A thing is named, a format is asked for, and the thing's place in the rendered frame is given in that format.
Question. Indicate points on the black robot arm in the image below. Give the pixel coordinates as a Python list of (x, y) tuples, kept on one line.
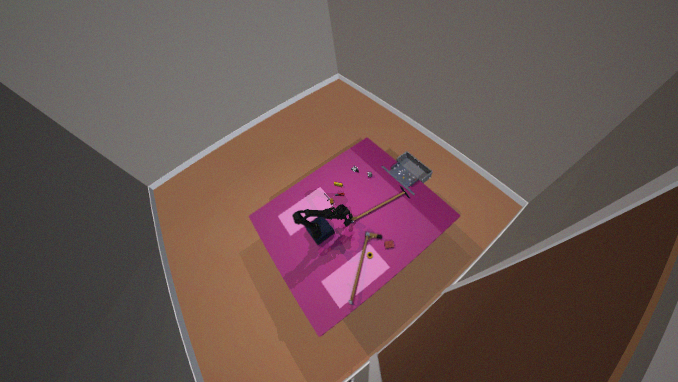
[(326, 213)]

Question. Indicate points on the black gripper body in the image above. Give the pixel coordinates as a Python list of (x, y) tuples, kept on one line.
[(347, 222)]

